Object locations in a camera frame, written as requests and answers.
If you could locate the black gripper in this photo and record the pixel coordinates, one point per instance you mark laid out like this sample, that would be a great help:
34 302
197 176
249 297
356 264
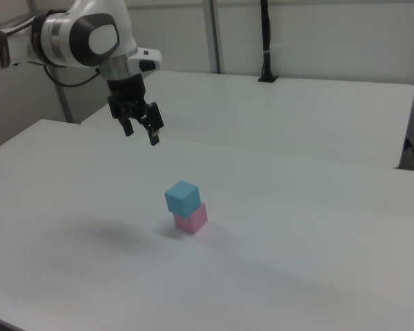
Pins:
127 93

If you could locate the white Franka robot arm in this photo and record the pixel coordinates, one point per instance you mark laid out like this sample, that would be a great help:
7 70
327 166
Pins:
72 38

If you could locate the blue cube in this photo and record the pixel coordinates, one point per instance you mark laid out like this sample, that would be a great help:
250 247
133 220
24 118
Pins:
181 198

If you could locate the pink cube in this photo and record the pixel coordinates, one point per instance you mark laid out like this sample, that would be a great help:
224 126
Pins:
193 220

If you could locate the white back table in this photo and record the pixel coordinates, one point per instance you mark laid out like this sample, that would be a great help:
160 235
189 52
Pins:
279 113

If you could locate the grey metal frame post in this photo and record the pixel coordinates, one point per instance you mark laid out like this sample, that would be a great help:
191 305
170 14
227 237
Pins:
65 103
212 34

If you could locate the black camera stand pole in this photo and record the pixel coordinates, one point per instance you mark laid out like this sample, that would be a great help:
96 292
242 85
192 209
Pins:
266 41

